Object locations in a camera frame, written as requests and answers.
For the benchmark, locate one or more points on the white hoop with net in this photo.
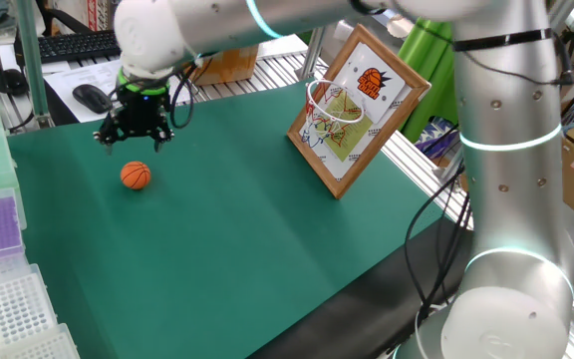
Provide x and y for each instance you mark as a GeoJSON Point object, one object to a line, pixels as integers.
{"type": "Point", "coordinates": [312, 107]}

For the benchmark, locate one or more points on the bright green cloth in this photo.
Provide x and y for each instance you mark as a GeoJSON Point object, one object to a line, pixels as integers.
{"type": "Point", "coordinates": [426, 75]}

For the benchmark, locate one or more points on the orange mini basketball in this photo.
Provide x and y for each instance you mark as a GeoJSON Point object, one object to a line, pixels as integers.
{"type": "Point", "coordinates": [135, 175]}

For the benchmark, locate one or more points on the clear pipette tip box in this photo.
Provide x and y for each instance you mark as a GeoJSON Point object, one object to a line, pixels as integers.
{"type": "Point", "coordinates": [18, 309]}
{"type": "Point", "coordinates": [43, 346]}

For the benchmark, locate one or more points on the wooden-framed mini basketball hoop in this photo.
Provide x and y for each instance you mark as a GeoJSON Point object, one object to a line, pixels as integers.
{"type": "Point", "coordinates": [362, 169]}

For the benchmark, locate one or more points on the black table pad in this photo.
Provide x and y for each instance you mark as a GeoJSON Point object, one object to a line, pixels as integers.
{"type": "Point", "coordinates": [367, 299]}

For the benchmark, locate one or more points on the black computer mouse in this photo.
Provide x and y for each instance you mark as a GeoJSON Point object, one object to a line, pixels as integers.
{"type": "Point", "coordinates": [91, 98]}

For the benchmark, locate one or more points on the printed paper sheets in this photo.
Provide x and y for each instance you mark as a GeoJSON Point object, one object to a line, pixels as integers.
{"type": "Point", "coordinates": [92, 75]}

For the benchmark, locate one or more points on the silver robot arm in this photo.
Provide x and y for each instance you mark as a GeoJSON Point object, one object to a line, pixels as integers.
{"type": "Point", "coordinates": [511, 100]}

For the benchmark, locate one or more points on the black keyboard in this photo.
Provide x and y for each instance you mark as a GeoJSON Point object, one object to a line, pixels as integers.
{"type": "Point", "coordinates": [73, 46]}

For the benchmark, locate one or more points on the blue white patterned bag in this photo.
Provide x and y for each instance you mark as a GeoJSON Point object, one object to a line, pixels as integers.
{"type": "Point", "coordinates": [434, 137]}

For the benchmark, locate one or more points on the aluminium frame profile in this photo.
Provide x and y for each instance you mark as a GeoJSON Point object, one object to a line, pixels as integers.
{"type": "Point", "coordinates": [32, 65]}
{"type": "Point", "coordinates": [313, 52]}

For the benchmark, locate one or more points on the white backboard plate with logo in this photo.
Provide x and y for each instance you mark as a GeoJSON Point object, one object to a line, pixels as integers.
{"type": "Point", "coordinates": [386, 97]}

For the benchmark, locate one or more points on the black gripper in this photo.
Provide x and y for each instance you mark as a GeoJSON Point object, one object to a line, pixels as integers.
{"type": "Point", "coordinates": [142, 112]}

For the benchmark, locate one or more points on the green table mat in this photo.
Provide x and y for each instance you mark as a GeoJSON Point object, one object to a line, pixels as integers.
{"type": "Point", "coordinates": [217, 224]}

